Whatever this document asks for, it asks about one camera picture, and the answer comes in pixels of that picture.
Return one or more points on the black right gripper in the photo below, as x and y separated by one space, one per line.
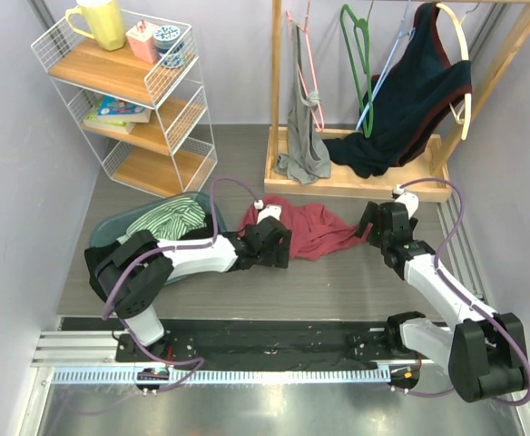
361 228

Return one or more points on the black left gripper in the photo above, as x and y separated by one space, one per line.
279 256

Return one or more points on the light blue hanger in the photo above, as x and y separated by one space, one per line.
383 77

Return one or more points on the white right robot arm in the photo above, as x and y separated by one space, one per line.
483 351

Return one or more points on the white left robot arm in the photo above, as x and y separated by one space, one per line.
128 276

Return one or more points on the grey tank top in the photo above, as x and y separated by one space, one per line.
307 158

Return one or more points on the navy tank top red trim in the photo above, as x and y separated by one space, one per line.
418 93

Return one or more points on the cream white hanger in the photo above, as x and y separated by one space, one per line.
464 115

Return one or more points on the green hanger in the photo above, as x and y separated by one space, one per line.
355 32

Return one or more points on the wooden clothes rack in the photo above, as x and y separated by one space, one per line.
431 165

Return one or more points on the green striped shirt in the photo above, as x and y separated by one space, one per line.
169 221

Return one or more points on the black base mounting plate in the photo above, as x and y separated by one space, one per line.
278 346

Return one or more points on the teal plastic laundry basin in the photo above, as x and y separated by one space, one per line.
111 229

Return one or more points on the green cover book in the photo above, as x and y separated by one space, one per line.
92 120

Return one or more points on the blue cover book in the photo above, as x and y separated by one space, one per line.
116 110

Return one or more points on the blue white patterned cup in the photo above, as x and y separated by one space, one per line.
166 39

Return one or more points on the pink small box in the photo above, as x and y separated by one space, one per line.
140 39

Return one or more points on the yellow mug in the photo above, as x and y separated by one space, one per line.
105 21

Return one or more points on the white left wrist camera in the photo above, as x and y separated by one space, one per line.
267 210

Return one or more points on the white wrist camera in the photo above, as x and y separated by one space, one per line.
267 210
407 198

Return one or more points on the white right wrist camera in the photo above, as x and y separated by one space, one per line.
407 198

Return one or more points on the slotted aluminium cable rail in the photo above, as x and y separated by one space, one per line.
157 375

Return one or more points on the white wire wooden shelf rack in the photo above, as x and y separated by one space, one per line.
164 157

